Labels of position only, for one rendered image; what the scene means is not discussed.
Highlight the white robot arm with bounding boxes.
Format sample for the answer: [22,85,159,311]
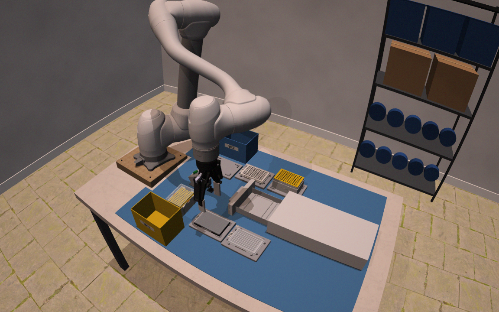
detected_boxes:
[133,0,271,171]

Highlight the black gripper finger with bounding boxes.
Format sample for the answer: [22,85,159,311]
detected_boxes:
[193,172,211,213]
[211,159,223,196]

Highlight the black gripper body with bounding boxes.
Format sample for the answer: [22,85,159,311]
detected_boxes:
[196,159,218,180]

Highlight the blue bench mat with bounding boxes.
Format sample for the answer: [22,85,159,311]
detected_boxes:
[115,148,387,312]

